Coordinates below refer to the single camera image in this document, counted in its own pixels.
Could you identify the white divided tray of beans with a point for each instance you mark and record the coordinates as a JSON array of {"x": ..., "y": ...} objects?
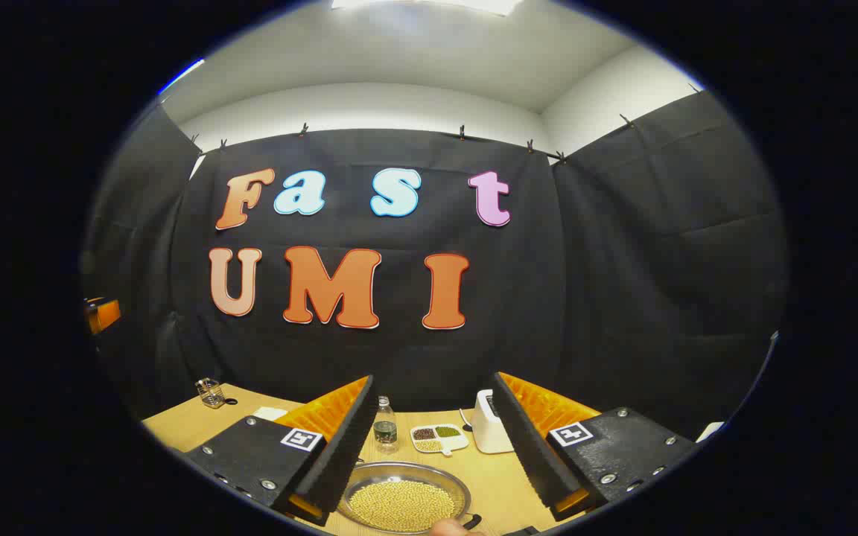
[{"x": 440, "y": 441}]

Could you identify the row of black cloth clips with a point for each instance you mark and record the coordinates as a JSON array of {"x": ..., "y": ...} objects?
[{"x": 462, "y": 134}]

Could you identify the stainless steel pot of soybeans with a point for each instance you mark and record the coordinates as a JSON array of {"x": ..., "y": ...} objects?
[{"x": 399, "y": 506}]

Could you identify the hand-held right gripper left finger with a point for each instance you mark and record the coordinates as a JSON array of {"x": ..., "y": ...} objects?
[{"x": 347, "y": 439}]

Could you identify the white toaster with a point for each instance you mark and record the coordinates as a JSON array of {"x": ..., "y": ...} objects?
[{"x": 485, "y": 426}]

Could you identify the ceiling light panel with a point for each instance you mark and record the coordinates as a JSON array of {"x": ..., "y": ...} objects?
[{"x": 429, "y": 4}]

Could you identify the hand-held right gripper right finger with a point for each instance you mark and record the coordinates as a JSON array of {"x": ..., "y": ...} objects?
[{"x": 526, "y": 439}]

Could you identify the black backdrop cloth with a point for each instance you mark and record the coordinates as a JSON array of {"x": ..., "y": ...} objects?
[{"x": 548, "y": 298}]

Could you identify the clear plastic water bottle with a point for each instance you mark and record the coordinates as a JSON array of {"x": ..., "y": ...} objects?
[{"x": 385, "y": 428}]

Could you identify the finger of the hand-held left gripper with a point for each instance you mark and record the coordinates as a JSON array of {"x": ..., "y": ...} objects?
[{"x": 105, "y": 316}]

